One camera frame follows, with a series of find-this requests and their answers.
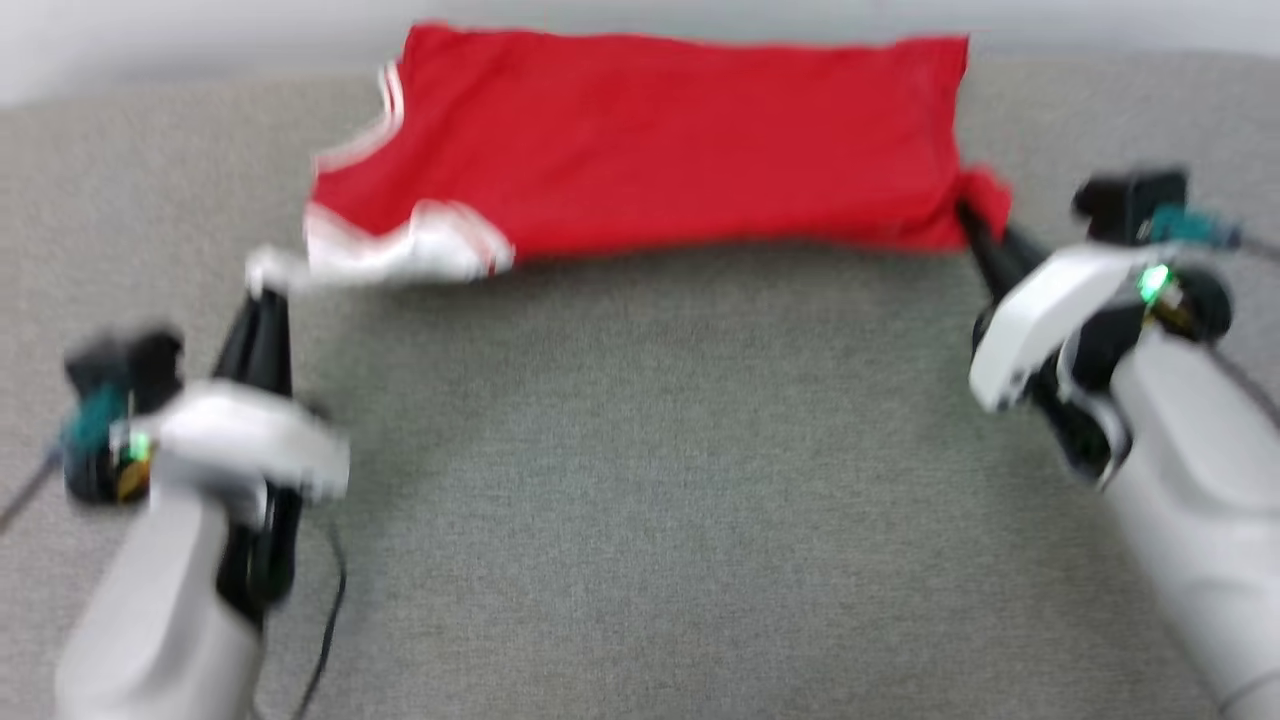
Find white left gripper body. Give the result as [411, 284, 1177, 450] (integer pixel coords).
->
[148, 378, 352, 504]

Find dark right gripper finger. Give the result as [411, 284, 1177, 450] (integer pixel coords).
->
[955, 203, 1013, 303]
[985, 222, 1049, 286]

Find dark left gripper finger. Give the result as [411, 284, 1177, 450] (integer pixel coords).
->
[256, 286, 297, 399]
[213, 288, 259, 393]

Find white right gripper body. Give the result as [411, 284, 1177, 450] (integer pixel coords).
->
[966, 243, 1166, 416]

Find red and white jersey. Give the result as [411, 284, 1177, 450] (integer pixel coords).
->
[245, 22, 1014, 297]

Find grey fabric sofa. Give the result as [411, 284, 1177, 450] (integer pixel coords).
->
[0, 50, 1280, 720]

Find black cable with teal plug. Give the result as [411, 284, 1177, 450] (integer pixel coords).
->
[1150, 203, 1280, 263]

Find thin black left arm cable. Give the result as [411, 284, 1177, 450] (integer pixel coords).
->
[293, 518, 348, 720]

